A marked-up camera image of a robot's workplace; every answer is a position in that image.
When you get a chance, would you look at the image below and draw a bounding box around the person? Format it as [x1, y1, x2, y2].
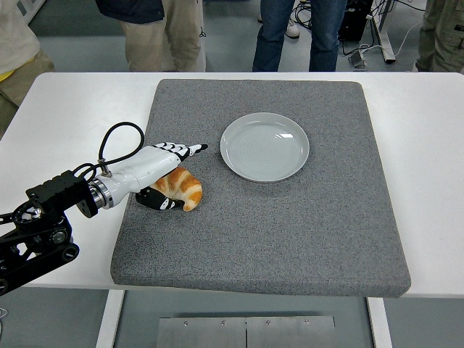
[96, 0, 207, 73]
[415, 0, 464, 74]
[0, 0, 56, 141]
[257, 17, 302, 39]
[252, 0, 347, 73]

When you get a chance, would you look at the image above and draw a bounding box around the grey metal plate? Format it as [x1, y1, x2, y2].
[157, 315, 337, 348]

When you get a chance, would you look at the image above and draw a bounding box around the white desk leg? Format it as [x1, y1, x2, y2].
[368, 0, 397, 63]

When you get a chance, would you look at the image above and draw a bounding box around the white table leg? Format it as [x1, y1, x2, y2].
[94, 289, 126, 348]
[365, 297, 394, 348]

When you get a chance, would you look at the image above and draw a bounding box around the black equipment box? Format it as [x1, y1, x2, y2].
[338, 0, 374, 42]

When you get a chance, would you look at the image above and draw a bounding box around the black cable bundle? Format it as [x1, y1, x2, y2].
[292, 0, 312, 30]

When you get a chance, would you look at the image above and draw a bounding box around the grey speckled mat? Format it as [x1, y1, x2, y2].
[109, 78, 413, 299]

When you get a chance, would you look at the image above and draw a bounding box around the white floor cable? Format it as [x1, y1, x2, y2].
[340, 42, 385, 59]

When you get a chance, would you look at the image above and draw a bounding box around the golden croissant bread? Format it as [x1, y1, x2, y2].
[150, 166, 204, 213]

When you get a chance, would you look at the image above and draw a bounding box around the grey floor pedal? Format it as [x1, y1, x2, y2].
[347, 50, 370, 69]

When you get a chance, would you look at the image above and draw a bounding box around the pale grey round plate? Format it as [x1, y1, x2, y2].
[220, 112, 311, 183]

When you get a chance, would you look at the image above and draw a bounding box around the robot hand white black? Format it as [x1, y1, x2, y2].
[98, 141, 210, 212]

